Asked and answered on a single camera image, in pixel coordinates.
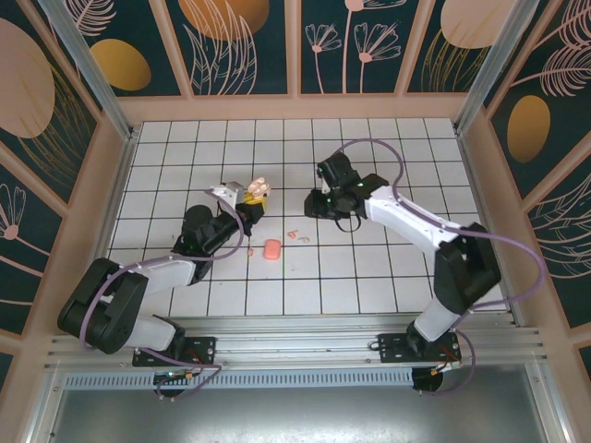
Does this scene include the cream earbud charging case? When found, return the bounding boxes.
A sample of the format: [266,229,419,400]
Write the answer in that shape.
[246,177,272,198]

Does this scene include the small green circuit board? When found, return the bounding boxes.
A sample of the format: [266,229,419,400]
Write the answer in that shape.
[153,368,199,385]

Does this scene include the grey metal sheet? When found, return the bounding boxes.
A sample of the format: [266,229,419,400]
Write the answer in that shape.
[27,387,567,443]

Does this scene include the thin black cable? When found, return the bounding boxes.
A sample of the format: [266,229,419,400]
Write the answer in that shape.
[334,210,362,232]

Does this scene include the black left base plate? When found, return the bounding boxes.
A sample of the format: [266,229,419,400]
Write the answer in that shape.
[132,335,218,369]

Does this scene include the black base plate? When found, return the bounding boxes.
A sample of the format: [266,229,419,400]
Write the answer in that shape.
[132,335,218,369]
[377,331,463,365]

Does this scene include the aluminium mounting rail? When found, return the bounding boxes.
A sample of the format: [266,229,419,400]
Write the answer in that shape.
[43,315,550,370]

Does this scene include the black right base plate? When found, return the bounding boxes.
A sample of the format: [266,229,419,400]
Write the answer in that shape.
[377,331,463,365]

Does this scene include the perforated grey cable duct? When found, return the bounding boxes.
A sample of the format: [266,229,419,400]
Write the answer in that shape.
[62,367,416,390]

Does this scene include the aluminium frame post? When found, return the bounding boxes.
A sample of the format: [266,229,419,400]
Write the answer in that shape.
[452,0,539,138]
[35,0,139,142]

